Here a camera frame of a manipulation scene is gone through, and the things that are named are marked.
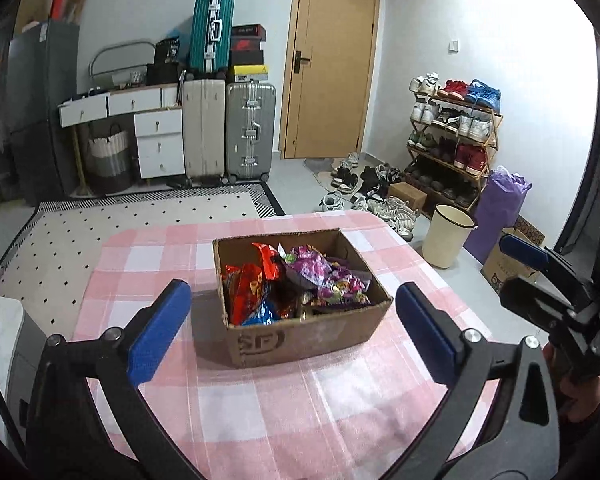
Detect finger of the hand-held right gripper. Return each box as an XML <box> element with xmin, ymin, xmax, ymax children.
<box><xmin>499</xmin><ymin>277</ymin><xmax>582</xmax><ymax>334</ymax></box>
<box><xmin>498</xmin><ymin>234</ymin><xmax>596</xmax><ymax>312</ymax></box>

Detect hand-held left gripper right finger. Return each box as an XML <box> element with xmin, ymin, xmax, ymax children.
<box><xmin>396</xmin><ymin>281</ymin><xmax>561</xmax><ymax>480</ymax></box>

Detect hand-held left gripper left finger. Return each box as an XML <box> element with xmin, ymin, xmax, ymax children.
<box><xmin>25</xmin><ymin>279</ymin><xmax>206</xmax><ymax>480</ymax></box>

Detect red triangular chips bag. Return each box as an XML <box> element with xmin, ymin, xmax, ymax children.
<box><xmin>221</xmin><ymin>262</ymin><xmax>272</xmax><ymax>326</ymax></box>

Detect purple candy bag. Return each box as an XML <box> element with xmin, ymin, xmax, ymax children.
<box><xmin>282</xmin><ymin>244</ymin><xmax>333</xmax><ymax>288</ymax></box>
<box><xmin>317</xmin><ymin>267</ymin><xmax>371</xmax><ymax>308</ymax></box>

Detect blue cookie packet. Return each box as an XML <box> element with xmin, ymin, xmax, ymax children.
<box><xmin>241</xmin><ymin>300</ymin><xmax>282</xmax><ymax>327</ymax></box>

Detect brown cardboard box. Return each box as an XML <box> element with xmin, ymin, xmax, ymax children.
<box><xmin>212</xmin><ymin>228</ymin><xmax>394</xmax><ymax>369</ymax></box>

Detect red foil snack packet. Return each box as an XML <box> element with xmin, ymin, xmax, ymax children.
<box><xmin>252</xmin><ymin>242</ymin><xmax>287</xmax><ymax>281</ymax></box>

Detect person's right hand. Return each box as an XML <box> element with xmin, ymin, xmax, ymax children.
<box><xmin>542</xmin><ymin>342</ymin><xmax>600</xmax><ymax>423</ymax></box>

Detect printed brown carton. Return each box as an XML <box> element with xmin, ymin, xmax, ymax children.
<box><xmin>480</xmin><ymin>216</ymin><xmax>546</xmax><ymax>293</ymax></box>

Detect cream trash bin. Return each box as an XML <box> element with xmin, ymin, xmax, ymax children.
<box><xmin>422</xmin><ymin>204</ymin><xmax>476</xmax><ymax>269</ymax></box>

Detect wooden shoe rack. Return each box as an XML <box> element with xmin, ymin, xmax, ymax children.
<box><xmin>407</xmin><ymin>72</ymin><xmax>502</xmax><ymax>201</ymax></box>
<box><xmin>405</xmin><ymin>87</ymin><xmax>504</xmax><ymax>208</ymax></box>

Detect white dotted rug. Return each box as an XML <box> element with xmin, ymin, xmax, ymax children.
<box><xmin>0</xmin><ymin>181</ymin><xmax>287</xmax><ymax>341</ymax></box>

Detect small brown box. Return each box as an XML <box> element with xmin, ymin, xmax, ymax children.
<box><xmin>387</xmin><ymin>181</ymin><xmax>426</xmax><ymax>211</ymax></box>

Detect pile of scattered shoes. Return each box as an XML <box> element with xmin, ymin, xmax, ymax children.
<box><xmin>320</xmin><ymin>152</ymin><xmax>421</xmax><ymax>241</ymax></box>

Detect pink checked tablecloth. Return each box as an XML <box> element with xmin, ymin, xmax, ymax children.
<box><xmin>72</xmin><ymin>210</ymin><xmax>501</xmax><ymax>480</ymax></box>

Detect grey white side cabinet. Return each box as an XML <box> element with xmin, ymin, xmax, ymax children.
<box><xmin>0</xmin><ymin>292</ymin><xmax>48</xmax><ymax>441</ymax></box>

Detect white grey laundry basket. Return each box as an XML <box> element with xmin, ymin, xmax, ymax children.
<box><xmin>86</xmin><ymin>124</ymin><xmax>132</xmax><ymax>195</ymax></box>

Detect white drawer desk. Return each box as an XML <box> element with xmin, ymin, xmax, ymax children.
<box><xmin>57</xmin><ymin>85</ymin><xmax>186</xmax><ymax>181</ymax></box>

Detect grey doormat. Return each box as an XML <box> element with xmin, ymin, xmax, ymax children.
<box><xmin>304</xmin><ymin>157</ymin><xmax>341</xmax><ymax>181</ymax></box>

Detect beige suitcase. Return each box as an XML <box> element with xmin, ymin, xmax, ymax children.
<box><xmin>182</xmin><ymin>78</ymin><xmax>227</xmax><ymax>187</ymax></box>

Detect silver suitcase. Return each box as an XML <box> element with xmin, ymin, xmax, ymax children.
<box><xmin>225</xmin><ymin>81</ymin><xmax>277</xmax><ymax>183</ymax></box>

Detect grey refrigerator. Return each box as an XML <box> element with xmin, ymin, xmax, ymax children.
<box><xmin>5</xmin><ymin>20</ymin><xmax>81</xmax><ymax>206</ymax></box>

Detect wooden door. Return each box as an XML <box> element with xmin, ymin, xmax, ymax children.
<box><xmin>279</xmin><ymin>0</ymin><xmax>382</xmax><ymax>160</ymax></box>

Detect black printed bag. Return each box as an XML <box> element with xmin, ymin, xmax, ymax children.
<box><xmin>154</xmin><ymin>37</ymin><xmax>181</xmax><ymax>65</ymax></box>

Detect teal suitcase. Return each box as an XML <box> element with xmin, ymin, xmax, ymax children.
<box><xmin>188</xmin><ymin>0</ymin><xmax>235</xmax><ymax>77</ymax></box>

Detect brown paper bag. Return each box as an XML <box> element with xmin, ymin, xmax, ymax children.
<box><xmin>66</xmin><ymin>0</ymin><xmax>90</xmax><ymax>25</ymax></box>

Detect flat cardboard sheets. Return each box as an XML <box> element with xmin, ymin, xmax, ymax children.
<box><xmin>15</xmin><ymin>0</ymin><xmax>53</xmax><ymax>31</ymax></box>

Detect grey arched frame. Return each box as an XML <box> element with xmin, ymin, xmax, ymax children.
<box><xmin>89</xmin><ymin>40</ymin><xmax>156</xmax><ymax>83</ymax></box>

